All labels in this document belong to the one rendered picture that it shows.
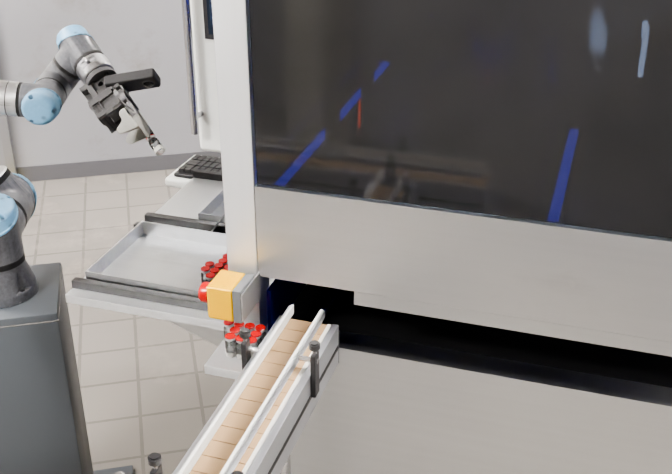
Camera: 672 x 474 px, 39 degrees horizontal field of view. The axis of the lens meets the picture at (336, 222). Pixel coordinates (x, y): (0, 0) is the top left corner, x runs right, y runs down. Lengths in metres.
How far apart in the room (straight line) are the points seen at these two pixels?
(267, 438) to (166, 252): 0.79
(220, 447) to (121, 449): 1.51
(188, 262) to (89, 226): 2.24
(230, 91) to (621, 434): 0.97
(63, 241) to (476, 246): 2.86
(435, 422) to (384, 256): 0.38
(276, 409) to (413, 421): 0.39
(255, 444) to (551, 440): 0.62
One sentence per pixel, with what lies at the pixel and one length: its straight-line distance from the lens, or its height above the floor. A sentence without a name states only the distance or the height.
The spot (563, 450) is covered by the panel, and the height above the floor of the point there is 0.73.
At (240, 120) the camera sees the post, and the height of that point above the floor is 1.34.
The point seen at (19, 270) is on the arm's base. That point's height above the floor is 0.86.
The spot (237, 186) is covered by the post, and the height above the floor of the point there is 1.21.
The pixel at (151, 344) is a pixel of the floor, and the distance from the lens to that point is 3.52.
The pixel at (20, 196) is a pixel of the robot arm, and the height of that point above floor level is 0.99.
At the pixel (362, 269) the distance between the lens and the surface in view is 1.78.
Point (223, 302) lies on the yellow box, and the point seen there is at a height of 1.00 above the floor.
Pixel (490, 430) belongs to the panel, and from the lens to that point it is 1.91.
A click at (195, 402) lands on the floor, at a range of 3.22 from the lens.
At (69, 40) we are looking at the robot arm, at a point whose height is 1.36.
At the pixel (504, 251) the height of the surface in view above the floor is 1.15.
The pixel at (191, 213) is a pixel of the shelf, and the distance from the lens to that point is 2.43.
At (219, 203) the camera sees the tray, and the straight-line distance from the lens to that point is 2.46.
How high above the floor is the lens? 1.95
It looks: 27 degrees down
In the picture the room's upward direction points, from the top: straight up
